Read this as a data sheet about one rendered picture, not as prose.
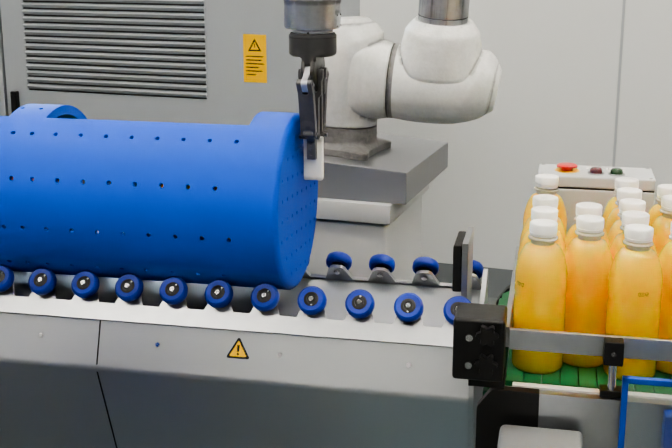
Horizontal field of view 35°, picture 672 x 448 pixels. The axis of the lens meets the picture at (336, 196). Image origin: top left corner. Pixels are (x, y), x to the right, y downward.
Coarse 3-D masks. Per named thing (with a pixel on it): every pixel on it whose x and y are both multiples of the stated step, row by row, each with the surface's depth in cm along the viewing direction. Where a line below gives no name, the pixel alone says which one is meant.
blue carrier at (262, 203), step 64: (0, 128) 168; (64, 128) 166; (128, 128) 165; (192, 128) 163; (256, 128) 161; (0, 192) 164; (64, 192) 162; (128, 192) 160; (192, 192) 158; (256, 192) 156; (0, 256) 170; (64, 256) 167; (128, 256) 164; (192, 256) 161; (256, 256) 159
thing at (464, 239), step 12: (468, 228) 168; (456, 240) 164; (468, 240) 162; (456, 252) 161; (468, 252) 161; (456, 264) 162; (468, 264) 162; (456, 276) 162; (468, 276) 163; (456, 288) 163; (468, 288) 164
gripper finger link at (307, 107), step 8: (296, 80) 160; (312, 80) 160; (312, 88) 161; (304, 96) 162; (312, 96) 161; (304, 104) 162; (312, 104) 162; (304, 112) 163; (312, 112) 163; (304, 120) 164; (312, 120) 163; (304, 128) 164; (312, 128) 164
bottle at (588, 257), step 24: (576, 240) 150; (600, 240) 150; (576, 264) 149; (600, 264) 148; (576, 288) 150; (600, 288) 149; (576, 312) 150; (600, 312) 150; (576, 360) 152; (600, 360) 152
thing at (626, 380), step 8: (624, 376) 137; (632, 376) 137; (624, 384) 137; (640, 384) 136; (648, 384) 136; (656, 384) 136; (664, 384) 136; (624, 392) 137; (624, 400) 137; (624, 408) 138; (624, 416) 138; (624, 424) 138; (624, 432) 138; (624, 440) 139
